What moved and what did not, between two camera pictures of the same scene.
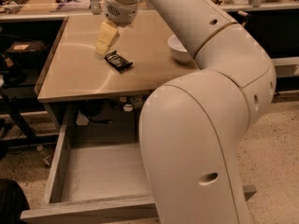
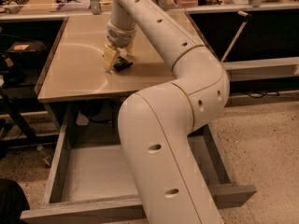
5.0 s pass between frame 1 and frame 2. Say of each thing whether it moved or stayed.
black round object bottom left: stayed
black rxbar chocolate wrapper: stayed
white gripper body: moved
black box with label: stayed
